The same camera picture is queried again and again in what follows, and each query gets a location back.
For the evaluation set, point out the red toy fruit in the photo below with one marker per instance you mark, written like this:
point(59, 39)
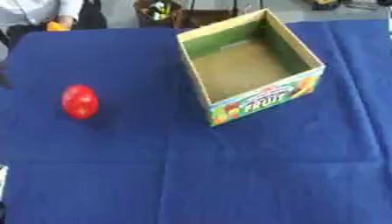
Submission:
point(79, 101)

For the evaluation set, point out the person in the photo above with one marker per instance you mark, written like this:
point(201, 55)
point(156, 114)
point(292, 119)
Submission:
point(35, 11)

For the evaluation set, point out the yellow object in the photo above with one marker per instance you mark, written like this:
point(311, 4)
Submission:
point(56, 26)

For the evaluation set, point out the brown chair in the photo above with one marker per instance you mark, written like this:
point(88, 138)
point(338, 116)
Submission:
point(209, 16)

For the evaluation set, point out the open cardboard box green inside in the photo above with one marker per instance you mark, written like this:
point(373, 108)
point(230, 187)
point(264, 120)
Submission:
point(245, 70)

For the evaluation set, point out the dark bag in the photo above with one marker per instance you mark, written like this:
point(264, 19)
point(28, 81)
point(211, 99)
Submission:
point(157, 11)

